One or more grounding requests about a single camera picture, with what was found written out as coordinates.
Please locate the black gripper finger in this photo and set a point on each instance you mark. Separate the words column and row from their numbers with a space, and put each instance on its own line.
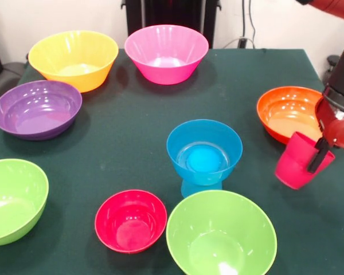
column 318, row 157

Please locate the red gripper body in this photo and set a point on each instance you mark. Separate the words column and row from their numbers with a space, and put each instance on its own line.
column 341, row 131

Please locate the red plastic cup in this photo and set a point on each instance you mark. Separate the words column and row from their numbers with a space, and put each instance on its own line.
column 292, row 169

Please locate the small blue plastic bowl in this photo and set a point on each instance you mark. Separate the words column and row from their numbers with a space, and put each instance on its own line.
column 232, row 140

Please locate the light green plastic bowl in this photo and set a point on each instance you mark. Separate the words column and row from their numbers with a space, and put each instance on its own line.
column 220, row 229
column 14, row 200

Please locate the blue plastic cup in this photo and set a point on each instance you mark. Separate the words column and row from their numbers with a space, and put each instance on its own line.
column 199, row 190

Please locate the small red plastic bowl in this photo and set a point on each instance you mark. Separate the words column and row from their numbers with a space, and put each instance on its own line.
column 129, row 223

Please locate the shallow orange plastic bowl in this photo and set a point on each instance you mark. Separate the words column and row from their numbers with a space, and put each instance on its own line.
column 283, row 111

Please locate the black floor stand base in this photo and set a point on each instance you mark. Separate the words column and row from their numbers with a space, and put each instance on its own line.
column 331, row 67

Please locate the large pink plastic bowl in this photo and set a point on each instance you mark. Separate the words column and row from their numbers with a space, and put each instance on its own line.
column 166, row 43

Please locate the dark green table cloth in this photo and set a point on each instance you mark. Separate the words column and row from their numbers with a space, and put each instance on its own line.
column 132, row 114

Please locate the large yellow-orange plastic bowl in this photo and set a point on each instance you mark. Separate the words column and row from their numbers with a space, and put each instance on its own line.
column 74, row 48

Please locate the shallow purple plastic bowl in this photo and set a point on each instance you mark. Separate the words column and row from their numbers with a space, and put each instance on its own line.
column 37, row 111

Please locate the black wall plug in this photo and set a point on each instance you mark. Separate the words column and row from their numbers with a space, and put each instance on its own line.
column 242, row 43

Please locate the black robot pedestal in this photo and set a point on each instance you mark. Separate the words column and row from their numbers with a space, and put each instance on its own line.
column 166, row 13

